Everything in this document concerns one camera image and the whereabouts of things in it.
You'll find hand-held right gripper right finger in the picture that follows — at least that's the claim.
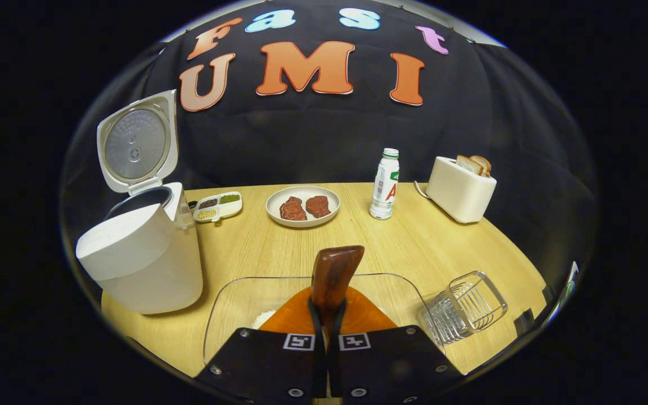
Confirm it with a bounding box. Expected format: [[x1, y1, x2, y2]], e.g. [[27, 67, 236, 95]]
[[327, 286, 464, 405]]

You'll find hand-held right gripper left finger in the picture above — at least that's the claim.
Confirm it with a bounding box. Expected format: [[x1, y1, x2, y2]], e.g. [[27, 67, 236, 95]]
[[195, 287, 327, 405]]

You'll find white rice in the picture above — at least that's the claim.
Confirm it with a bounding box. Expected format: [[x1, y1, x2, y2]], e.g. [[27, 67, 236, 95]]
[[251, 308, 277, 330]]

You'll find brown wooden spoon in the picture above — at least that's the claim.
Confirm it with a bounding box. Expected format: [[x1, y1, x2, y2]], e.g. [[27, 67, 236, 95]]
[[310, 245, 365, 332]]

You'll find white rice cooker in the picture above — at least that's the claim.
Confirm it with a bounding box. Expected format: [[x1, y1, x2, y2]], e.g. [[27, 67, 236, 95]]
[[75, 90, 204, 314]]

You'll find brown steak piece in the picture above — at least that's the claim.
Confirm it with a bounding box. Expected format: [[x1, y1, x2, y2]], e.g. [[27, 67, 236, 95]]
[[305, 195, 332, 219], [279, 196, 308, 221]]

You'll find white divided condiment dish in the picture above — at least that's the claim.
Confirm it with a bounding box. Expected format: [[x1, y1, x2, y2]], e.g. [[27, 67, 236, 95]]
[[192, 192, 244, 223]]

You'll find white bottle green cap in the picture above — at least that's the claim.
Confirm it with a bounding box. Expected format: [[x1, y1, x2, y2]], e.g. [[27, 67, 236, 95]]
[[369, 148, 401, 220]]

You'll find white round plate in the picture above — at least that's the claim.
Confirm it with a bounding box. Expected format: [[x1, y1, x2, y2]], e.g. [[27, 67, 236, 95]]
[[265, 185, 341, 228]]

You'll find white toaster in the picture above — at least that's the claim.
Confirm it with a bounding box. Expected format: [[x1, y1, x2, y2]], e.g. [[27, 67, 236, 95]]
[[425, 156, 497, 224]]

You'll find white and green item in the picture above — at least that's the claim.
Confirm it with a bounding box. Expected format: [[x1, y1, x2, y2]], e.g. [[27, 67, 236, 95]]
[[546, 260, 579, 324]]

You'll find toast bread slice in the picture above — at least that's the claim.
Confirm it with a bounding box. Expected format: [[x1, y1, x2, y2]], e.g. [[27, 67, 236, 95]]
[[456, 155, 483, 176], [469, 155, 492, 178]]

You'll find black backdrop cloth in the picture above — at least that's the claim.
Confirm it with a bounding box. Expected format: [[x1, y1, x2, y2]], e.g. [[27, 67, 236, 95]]
[[62, 3, 597, 316]]

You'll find black table bracket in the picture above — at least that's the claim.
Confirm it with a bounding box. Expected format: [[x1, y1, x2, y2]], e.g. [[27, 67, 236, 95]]
[[514, 308, 534, 336]]

